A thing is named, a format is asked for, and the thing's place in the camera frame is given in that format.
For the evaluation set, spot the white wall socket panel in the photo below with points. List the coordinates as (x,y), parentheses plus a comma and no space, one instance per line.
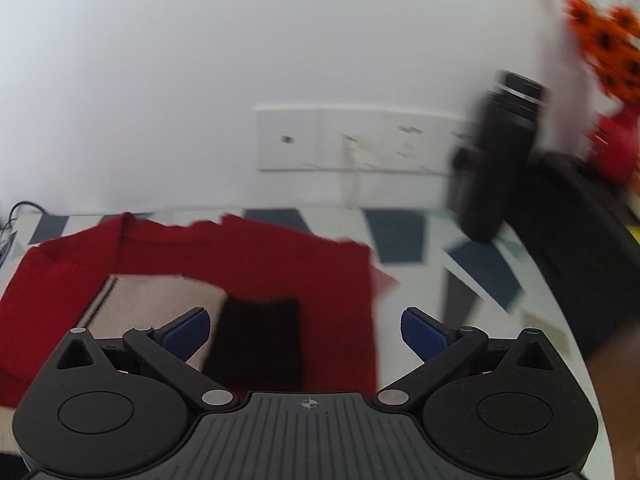
(350,138)

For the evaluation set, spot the geometric pattern desk mat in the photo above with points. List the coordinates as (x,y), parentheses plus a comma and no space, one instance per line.
(438,269)

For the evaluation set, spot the black printer box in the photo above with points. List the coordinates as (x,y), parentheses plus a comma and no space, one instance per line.
(574,226)

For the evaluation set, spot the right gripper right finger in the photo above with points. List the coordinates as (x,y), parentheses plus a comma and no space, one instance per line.
(443,352)

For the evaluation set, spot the black thermos bottle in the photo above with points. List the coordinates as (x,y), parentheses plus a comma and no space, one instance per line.
(493,153)

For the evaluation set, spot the red vase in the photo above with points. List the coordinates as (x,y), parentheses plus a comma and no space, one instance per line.
(614,144)

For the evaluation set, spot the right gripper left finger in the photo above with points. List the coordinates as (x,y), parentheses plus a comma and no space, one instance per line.
(165,353)

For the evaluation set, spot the orange artificial flowers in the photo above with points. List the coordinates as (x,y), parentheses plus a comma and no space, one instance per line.
(608,41)

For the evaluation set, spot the red beige knit cardigan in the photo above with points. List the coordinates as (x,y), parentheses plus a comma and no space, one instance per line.
(128,271)

